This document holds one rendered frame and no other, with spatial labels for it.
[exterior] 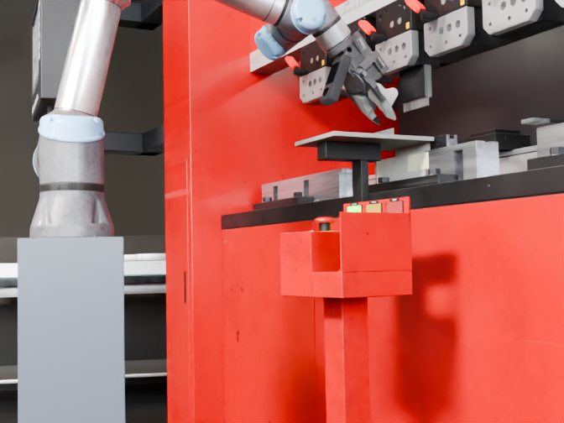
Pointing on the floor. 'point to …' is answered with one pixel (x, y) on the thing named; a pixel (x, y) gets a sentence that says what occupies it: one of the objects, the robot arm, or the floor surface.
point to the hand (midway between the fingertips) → (382, 119)
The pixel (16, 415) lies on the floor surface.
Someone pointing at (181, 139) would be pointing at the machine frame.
